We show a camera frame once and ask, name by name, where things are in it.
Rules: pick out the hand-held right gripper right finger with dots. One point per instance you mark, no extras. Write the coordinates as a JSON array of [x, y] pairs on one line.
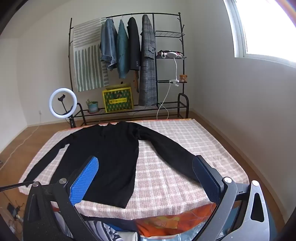
[[205, 176]]

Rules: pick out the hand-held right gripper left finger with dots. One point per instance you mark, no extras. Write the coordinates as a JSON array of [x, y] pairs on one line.
[[85, 178]]

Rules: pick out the black sweater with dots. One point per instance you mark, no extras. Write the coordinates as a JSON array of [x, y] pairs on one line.
[[111, 162]]

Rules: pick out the black metal clothes rack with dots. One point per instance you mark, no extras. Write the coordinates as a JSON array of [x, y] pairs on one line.
[[170, 34]]

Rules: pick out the pink plaid blanket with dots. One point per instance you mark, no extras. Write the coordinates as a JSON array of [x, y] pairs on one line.
[[166, 176]]

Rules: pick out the person's striped clothing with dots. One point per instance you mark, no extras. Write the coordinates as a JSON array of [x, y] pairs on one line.
[[104, 231]]

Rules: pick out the orange printed bedsheet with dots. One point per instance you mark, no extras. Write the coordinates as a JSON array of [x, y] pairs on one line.
[[161, 224]]

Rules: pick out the small plant in teal pot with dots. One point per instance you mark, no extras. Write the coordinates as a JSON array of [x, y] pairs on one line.
[[93, 107]]

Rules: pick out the yellow green patterned box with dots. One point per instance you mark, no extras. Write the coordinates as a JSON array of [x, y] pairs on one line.
[[118, 99]]

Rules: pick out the white gooseneck clip holder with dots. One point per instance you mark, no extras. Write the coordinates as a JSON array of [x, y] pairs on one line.
[[174, 83]]

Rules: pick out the brown teddy bear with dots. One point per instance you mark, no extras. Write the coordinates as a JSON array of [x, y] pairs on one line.
[[183, 77]]

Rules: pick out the orange brown cloth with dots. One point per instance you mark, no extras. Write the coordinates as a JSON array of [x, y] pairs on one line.
[[136, 83]]

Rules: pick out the green striped white rug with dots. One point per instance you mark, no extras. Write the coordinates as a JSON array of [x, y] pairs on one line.
[[87, 64]]

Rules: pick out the grey plaid coat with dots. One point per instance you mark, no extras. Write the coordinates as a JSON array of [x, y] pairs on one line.
[[148, 74]]

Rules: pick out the teal knit sweater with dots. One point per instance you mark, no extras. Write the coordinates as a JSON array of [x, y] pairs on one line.
[[122, 51]]

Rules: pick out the blue denim jacket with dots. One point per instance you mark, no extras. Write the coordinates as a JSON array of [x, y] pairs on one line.
[[108, 41]]

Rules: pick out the black blazer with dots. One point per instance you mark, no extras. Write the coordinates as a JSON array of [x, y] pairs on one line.
[[134, 46]]

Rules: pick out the window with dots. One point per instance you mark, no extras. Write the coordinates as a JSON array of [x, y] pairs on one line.
[[266, 27]]

